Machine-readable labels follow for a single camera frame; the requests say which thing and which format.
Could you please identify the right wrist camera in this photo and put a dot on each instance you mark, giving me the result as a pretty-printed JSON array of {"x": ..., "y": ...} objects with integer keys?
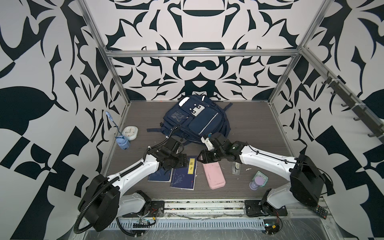
[{"x": 207, "y": 142}]

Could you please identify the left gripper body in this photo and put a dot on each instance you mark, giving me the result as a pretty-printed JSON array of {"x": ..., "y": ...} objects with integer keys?
[{"x": 176, "y": 161}]

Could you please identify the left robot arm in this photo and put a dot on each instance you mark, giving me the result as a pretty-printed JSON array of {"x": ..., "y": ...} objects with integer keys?
[{"x": 102, "y": 201}]

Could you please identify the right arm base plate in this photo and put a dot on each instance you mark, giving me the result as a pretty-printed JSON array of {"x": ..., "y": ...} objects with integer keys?
[{"x": 258, "y": 208}]

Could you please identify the pink pencil case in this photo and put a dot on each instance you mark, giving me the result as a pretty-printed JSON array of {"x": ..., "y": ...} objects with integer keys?
[{"x": 214, "y": 175}]

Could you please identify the small green circuit board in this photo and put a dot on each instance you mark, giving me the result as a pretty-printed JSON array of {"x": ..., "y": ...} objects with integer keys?
[{"x": 272, "y": 228}]

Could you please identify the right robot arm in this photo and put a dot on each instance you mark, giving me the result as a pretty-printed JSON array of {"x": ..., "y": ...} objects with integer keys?
[{"x": 305, "y": 180}]

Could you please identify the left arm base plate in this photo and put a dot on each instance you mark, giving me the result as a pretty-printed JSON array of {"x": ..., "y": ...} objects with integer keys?
[{"x": 157, "y": 209}]

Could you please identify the navy blue student backpack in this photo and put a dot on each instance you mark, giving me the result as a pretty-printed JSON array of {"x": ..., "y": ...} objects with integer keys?
[{"x": 197, "y": 116}]

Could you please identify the black remote control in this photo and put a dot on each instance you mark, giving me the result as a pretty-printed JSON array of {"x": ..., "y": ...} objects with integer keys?
[{"x": 320, "y": 211}]

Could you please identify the dark blue book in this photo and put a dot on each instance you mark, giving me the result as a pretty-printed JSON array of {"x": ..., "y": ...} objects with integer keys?
[
  {"x": 185, "y": 178},
  {"x": 161, "y": 175}
]

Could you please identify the white round alarm clock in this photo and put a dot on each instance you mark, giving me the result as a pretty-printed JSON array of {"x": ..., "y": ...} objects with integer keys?
[{"x": 130, "y": 132}]

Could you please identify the white slotted cable duct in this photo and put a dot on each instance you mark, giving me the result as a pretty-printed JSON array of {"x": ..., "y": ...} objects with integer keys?
[{"x": 204, "y": 224}]

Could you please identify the wall hook rack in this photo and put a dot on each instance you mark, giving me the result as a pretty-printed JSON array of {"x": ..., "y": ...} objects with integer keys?
[{"x": 352, "y": 102}]

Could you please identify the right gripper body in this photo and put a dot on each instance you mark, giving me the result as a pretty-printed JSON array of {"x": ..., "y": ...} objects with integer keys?
[{"x": 213, "y": 155}]

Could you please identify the clear plastic pen box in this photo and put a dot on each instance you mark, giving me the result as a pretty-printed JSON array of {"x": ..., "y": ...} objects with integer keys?
[{"x": 236, "y": 168}]

